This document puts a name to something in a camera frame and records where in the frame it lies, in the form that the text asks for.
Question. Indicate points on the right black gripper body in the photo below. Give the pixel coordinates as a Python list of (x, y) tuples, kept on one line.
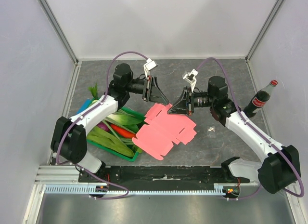
[(188, 101)]

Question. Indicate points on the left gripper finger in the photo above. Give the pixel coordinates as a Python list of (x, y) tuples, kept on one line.
[(154, 83), (157, 96)]

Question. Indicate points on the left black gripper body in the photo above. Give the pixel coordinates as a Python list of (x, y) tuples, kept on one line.
[(146, 89)]

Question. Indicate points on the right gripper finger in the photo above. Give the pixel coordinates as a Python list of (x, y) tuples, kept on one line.
[(181, 102), (174, 110)]

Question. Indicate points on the pink paper box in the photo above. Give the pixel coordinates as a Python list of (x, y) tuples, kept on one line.
[(162, 131)]

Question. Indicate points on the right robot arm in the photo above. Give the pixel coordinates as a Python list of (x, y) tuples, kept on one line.
[(279, 165)]

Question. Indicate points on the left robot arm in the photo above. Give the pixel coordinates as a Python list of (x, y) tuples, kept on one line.
[(70, 134)]

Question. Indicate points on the green plastic basket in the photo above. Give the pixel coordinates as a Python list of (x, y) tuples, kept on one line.
[(113, 151)]

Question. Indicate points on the small clear plastic bag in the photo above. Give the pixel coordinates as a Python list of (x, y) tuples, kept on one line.
[(211, 132)]

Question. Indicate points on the orange carrot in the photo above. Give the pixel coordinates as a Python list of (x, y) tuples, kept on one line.
[(123, 132)]

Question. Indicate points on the purple onion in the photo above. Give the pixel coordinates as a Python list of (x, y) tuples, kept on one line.
[(103, 126)]

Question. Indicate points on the green leafy vegetable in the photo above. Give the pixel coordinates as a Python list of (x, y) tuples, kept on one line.
[(108, 139)]

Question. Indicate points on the blue flat board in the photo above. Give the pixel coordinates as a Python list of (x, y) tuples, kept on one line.
[(85, 105)]

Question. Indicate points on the cola glass bottle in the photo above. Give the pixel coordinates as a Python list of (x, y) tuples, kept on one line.
[(260, 99)]

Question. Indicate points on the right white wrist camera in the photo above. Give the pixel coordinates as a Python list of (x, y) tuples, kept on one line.
[(190, 77)]

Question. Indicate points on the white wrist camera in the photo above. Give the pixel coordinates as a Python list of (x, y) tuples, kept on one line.
[(190, 77), (148, 66)]

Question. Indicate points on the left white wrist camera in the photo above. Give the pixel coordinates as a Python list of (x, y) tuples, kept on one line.
[(148, 66)]

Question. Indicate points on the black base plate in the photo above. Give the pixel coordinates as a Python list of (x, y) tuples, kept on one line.
[(169, 177)]

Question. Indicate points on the grey cable duct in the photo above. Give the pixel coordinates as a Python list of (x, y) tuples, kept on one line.
[(100, 190)]

